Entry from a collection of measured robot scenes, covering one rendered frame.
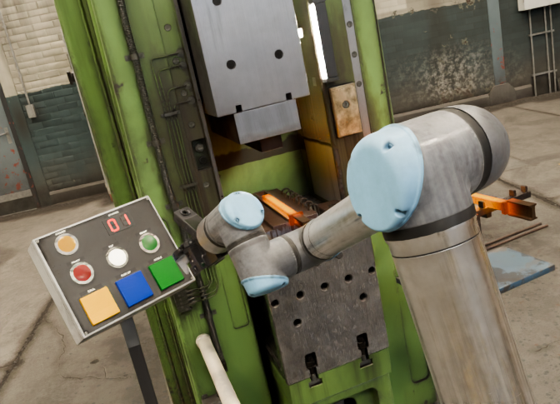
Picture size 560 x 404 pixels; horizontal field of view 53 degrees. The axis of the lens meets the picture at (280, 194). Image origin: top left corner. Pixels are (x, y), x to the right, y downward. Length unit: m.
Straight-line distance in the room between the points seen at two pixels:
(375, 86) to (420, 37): 6.13
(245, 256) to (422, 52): 7.14
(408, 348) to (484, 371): 1.66
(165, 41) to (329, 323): 1.03
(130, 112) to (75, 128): 6.07
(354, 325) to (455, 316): 1.27
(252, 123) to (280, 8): 0.34
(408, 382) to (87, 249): 1.42
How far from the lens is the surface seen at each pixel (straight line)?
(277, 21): 1.74
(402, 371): 2.40
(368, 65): 2.02
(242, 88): 1.71
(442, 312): 0.70
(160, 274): 1.58
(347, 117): 1.96
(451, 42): 8.32
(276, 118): 1.74
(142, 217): 1.63
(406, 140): 0.66
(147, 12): 1.81
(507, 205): 1.73
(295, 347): 1.90
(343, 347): 1.98
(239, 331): 2.05
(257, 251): 1.17
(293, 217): 1.78
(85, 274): 1.53
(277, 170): 2.27
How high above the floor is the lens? 1.56
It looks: 16 degrees down
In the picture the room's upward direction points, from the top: 12 degrees counter-clockwise
